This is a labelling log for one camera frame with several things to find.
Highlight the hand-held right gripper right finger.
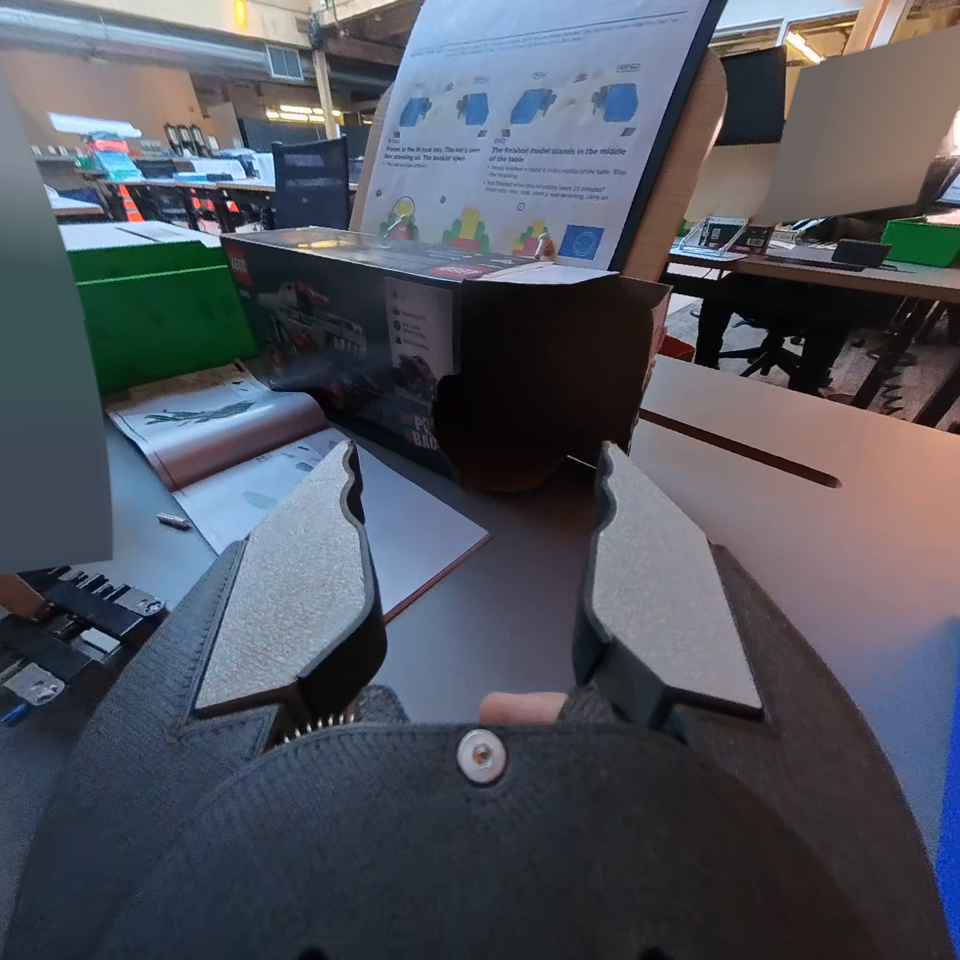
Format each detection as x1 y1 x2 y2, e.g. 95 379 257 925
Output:
573 442 765 732

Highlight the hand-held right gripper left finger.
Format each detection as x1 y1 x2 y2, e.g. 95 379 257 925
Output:
193 441 388 740

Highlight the black lego set box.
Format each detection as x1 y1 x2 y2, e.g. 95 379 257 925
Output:
221 225 674 492

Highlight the person's right hand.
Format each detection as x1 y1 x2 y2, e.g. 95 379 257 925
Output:
478 690 569 726

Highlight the open instruction booklet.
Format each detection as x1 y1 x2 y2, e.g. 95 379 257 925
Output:
107 360 492 624

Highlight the black mechanical assembly with screws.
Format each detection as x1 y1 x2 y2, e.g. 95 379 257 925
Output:
0 566 171 725

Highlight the black office chair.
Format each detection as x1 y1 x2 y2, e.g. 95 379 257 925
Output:
712 311 810 393

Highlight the large green storage bin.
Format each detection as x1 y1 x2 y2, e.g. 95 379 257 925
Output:
58 221 261 396

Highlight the blue flat object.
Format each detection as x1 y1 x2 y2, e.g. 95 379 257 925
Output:
932 622 960 960

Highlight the background wooden desk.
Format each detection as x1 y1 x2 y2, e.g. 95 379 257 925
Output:
666 243 960 430

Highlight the black desktop device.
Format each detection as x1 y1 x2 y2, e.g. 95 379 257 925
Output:
831 238 895 273

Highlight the brown cardboard stand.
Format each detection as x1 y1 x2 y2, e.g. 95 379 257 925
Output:
348 45 730 286

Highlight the black fabric banner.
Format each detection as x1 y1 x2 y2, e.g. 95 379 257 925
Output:
271 137 353 232

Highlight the small green storage bin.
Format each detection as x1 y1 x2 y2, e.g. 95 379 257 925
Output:
879 215 960 270

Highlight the printed task instruction sheet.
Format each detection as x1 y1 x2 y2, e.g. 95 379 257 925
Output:
360 0 714 273

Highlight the black computer monitor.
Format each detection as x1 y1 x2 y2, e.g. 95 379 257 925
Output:
712 45 789 148

